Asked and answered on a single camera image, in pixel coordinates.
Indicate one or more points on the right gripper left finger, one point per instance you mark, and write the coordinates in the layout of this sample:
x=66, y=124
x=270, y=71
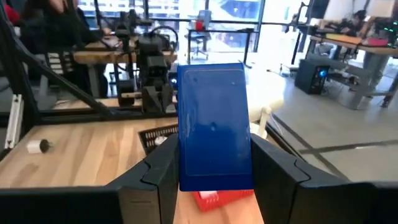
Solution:
x=77, y=205

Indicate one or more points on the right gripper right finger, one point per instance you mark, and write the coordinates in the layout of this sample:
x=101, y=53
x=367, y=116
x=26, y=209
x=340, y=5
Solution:
x=326, y=205

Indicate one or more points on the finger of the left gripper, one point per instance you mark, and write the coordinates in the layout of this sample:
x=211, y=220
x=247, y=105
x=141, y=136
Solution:
x=150, y=99
x=168, y=99

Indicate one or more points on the blue plastic box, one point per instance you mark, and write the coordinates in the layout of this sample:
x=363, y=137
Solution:
x=214, y=124

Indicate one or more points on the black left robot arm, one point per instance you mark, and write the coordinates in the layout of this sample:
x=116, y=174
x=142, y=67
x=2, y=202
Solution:
x=152, y=46

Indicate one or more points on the black background robot arm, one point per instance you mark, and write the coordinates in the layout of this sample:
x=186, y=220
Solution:
x=126, y=28

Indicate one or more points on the black plastic basket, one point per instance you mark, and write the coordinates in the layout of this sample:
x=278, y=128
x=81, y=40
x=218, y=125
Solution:
x=149, y=137

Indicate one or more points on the wooden workbench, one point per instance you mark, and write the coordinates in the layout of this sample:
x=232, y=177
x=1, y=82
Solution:
x=102, y=57

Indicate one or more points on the red cup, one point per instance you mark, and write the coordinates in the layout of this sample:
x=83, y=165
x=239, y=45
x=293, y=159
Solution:
x=199, y=25

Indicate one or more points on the white black USB charger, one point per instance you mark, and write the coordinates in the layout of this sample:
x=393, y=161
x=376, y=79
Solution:
x=34, y=147

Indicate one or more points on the red plastic basket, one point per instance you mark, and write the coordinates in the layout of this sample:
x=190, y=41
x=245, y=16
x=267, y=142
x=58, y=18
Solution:
x=224, y=202

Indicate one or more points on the white cylindrical lamp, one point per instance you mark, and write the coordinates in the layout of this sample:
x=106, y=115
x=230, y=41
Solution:
x=270, y=105

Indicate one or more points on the silver aluminium extrusion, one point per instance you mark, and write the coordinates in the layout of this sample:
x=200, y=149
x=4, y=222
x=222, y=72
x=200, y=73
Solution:
x=15, y=121

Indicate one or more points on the black computer tower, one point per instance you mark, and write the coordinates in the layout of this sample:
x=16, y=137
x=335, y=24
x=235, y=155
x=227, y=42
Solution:
x=308, y=77

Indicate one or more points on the wooden table grey legs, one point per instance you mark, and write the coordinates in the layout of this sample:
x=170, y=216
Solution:
x=357, y=46

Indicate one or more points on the black computer monitor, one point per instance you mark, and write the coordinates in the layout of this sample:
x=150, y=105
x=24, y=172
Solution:
x=317, y=7

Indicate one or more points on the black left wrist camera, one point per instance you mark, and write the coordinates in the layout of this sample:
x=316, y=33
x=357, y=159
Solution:
x=157, y=67

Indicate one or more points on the black frame desk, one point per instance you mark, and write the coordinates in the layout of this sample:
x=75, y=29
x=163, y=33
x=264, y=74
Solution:
x=224, y=30

